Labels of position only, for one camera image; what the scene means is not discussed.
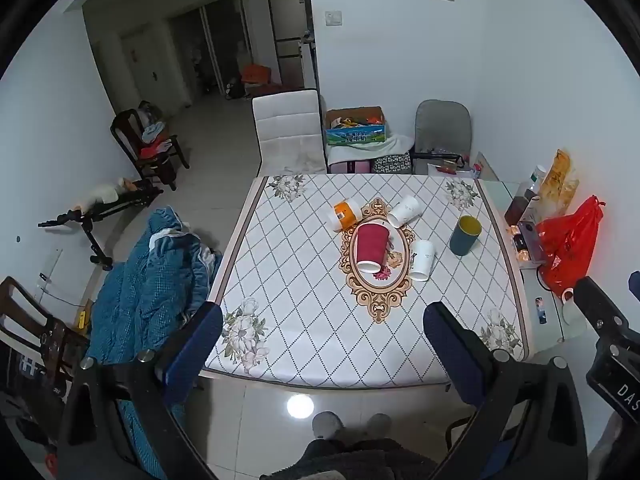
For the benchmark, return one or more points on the blue quilted blanket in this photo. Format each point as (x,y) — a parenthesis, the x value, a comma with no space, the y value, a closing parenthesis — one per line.
(143,301)

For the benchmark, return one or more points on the white cup with calligraphy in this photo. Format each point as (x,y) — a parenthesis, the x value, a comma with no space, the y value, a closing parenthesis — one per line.
(421,261)

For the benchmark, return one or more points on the wall light switch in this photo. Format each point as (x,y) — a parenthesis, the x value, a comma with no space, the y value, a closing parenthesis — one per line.
(333,18)

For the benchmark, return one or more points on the red plastic bag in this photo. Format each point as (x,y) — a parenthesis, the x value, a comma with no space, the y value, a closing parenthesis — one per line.
(568,244)

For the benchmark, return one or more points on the cardboard box with toys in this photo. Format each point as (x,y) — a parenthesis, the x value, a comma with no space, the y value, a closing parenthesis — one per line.
(352,126)

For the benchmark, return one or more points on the dark wooden chair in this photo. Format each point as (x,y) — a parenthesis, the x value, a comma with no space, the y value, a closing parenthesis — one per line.
(48,351)
(150,148)

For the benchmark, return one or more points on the black tripod stand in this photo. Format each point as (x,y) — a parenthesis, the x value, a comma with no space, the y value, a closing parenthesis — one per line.
(103,202)

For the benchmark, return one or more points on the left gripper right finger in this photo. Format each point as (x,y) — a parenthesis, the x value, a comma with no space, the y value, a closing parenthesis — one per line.
(463,355)

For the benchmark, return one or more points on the orange white paper cup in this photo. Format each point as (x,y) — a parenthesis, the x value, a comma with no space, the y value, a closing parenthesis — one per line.
(344,215)

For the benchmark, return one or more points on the yellow snack bag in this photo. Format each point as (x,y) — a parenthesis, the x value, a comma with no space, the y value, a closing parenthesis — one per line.
(558,187)

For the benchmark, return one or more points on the red ribbed paper cup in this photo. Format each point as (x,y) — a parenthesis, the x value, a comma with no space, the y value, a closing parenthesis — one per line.
(371,242)

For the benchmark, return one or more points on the white paper cup lying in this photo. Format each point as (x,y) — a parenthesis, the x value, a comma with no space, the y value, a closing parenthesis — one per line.
(405,211)

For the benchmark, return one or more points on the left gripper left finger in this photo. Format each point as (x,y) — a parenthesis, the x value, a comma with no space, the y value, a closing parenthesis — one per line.
(185,352)

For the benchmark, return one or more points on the white blanket under box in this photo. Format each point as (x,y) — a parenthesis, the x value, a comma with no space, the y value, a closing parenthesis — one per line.
(396,144)

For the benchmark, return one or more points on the dark teal cup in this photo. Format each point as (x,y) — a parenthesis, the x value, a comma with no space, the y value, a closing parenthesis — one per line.
(465,234)

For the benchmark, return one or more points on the white patterned tablecloth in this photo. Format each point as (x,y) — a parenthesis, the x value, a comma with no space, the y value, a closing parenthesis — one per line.
(298,312)

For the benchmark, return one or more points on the dark wooden chair near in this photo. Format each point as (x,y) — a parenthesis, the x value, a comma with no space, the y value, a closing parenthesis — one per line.
(48,351)

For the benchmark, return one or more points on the white dining chair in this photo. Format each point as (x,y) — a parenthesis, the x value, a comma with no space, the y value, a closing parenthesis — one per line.
(289,133)

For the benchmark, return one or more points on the grey office chair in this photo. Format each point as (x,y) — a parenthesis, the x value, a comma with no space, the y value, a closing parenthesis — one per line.
(442,136)

